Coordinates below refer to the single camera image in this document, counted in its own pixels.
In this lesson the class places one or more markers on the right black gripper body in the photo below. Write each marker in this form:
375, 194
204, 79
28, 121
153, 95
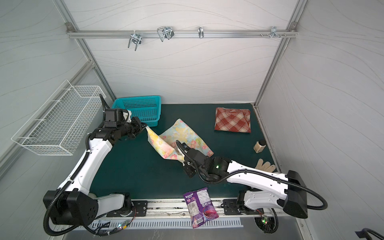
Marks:
188, 154

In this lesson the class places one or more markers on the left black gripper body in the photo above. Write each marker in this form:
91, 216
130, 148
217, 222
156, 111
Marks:
130, 129

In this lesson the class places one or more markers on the floral yellow skirt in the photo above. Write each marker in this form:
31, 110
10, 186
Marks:
165, 144

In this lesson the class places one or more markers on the red plaid skirt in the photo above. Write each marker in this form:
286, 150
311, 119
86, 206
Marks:
233, 120

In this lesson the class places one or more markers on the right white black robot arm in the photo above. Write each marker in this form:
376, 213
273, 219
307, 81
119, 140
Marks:
266, 190

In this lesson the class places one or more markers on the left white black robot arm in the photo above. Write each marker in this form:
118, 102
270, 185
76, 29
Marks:
79, 180

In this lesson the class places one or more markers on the teal plastic basket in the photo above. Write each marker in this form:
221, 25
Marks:
147, 109

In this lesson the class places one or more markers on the purple snack bag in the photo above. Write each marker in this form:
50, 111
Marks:
200, 207

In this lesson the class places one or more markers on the small jar black lid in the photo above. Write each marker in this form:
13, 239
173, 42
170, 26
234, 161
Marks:
260, 145

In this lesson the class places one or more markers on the beige work glove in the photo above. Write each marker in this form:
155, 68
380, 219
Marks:
265, 166

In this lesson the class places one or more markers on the left metal hook clamp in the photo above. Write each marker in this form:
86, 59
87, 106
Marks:
135, 40

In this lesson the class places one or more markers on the metal hook clamp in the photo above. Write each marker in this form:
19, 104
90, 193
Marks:
135, 40
165, 32

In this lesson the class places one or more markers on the middle metal hook clamp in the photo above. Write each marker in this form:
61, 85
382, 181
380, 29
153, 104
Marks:
165, 32

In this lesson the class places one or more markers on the small metal hook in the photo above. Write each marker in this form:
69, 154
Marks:
201, 32

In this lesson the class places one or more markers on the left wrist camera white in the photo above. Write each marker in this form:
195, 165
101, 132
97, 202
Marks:
127, 115

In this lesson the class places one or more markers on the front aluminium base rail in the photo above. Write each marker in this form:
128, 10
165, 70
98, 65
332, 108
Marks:
180, 208

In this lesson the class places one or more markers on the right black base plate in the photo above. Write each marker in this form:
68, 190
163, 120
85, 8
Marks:
236, 207

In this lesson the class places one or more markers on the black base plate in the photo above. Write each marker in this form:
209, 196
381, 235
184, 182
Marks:
236, 207
139, 208

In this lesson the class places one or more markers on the white wire basket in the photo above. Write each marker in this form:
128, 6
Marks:
59, 125

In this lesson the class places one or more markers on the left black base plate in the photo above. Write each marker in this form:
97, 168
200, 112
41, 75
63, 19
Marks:
139, 208

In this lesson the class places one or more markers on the horizontal aluminium rail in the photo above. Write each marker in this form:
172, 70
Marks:
179, 34

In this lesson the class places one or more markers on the right metal bracket clamp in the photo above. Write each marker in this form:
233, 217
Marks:
273, 34

